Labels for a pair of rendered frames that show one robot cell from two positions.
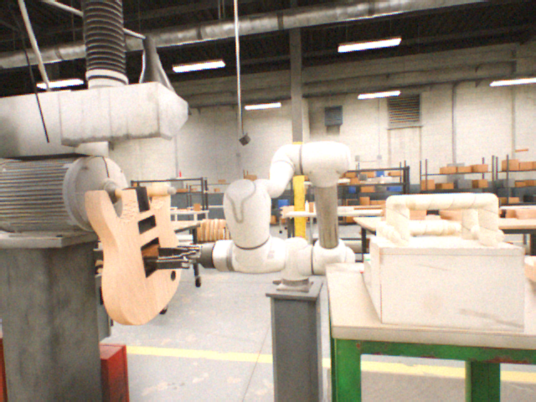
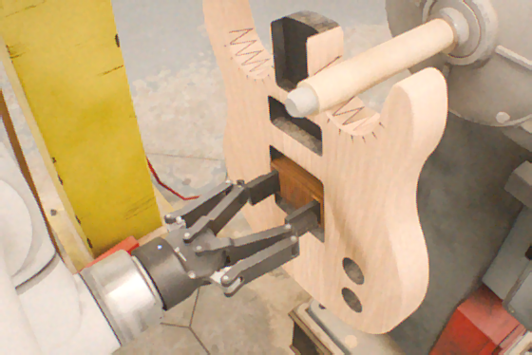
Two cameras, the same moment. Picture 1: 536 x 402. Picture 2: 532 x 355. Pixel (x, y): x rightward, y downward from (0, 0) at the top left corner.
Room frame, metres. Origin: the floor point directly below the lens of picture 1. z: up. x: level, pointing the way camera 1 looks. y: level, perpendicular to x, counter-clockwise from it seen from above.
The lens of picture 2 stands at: (1.14, 0.02, 1.54)
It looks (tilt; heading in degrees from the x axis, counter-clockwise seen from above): 49 degrees down; 132
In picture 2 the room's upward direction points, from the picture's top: straight up
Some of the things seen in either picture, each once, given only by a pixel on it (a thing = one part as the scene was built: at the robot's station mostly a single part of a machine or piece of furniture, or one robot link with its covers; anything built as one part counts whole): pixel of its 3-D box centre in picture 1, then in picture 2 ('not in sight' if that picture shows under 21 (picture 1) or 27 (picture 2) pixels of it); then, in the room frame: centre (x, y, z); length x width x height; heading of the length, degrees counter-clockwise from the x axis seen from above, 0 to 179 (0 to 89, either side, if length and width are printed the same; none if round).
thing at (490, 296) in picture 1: (435, 278); not in sight; (0.67, -0.39, 1.02); 0.27 x 0.15 x 0.17; 79
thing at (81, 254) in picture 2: not in sight; (114, 218); (-0.07, 0.50, 0.02); 0.40 x 0.40 x 0.02; 80
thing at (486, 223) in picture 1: (488, 223); not in sight; (0.61, -0.47, 1.15); 0.03 x 0.03 x 0.09
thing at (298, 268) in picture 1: (296, 257); not in sight; (1.60, -0.16, 0.87); 0.18 x 0.16 x 0.22; 74
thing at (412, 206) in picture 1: (443, 202); not in sight; (0.62, -0.38, 1.20); 0.20 x 0.03 x 0.03; 78
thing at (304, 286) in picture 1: (291, 281); not in sight; (1.61, -0.14, 0.73); 0.22 x 0.18 x 0.06; 72
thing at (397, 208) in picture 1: (401, 224); not in sight; (0.64, -0.30, 1.15); 0.03 x 0.03 x 0.09
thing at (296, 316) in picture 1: (297, 347); not in sight; (1.60, -0.15, 0.35); 0.28 x 0.28 x 0.70; 72
